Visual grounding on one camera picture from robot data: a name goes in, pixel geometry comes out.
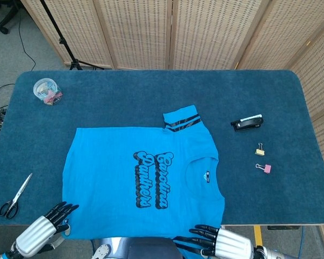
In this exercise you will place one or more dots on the yellow floor tape strip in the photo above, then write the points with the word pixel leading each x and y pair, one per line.
pixel 257 237

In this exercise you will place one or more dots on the blue-grey robot torso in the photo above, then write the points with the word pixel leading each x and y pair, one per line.
pixel 148 248

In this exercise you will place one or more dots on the pink binder clip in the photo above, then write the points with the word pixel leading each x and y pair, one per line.
pixel 268 169

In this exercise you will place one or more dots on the blue carpet table cover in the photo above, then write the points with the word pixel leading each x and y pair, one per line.
pixel 151 91

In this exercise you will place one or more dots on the black office chair base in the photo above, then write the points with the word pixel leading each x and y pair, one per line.
pixel 6 19

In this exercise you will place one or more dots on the yellow binder clip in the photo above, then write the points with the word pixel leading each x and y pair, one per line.
pixel 260 152

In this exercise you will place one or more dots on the black tripod stand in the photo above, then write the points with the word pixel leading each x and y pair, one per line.
pixel 61 40

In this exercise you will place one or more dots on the black stapler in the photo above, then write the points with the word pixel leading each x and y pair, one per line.
pixel 247 125

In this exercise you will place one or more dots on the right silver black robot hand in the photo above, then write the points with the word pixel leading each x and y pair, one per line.
pixel 232 242

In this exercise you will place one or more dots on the blue printed T-shirt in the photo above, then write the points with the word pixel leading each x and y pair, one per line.
pixel 102 175

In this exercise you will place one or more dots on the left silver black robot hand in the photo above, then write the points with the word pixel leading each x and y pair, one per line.
pixel 37 234

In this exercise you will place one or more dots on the clear plastic clip jar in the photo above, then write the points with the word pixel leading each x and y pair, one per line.
pixel 44 89

